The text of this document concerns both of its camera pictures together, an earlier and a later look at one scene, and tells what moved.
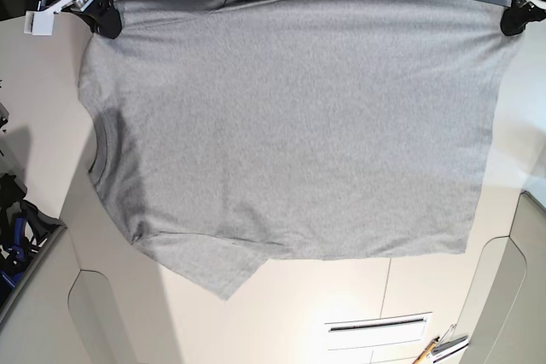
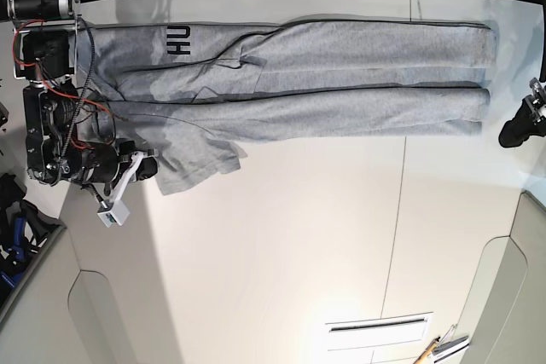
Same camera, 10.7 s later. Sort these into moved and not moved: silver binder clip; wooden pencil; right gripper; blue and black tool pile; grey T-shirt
Moved: right gripper; grey T-shirt
Not moved: blue and black tool pile; wooden pencil; silver binder clip
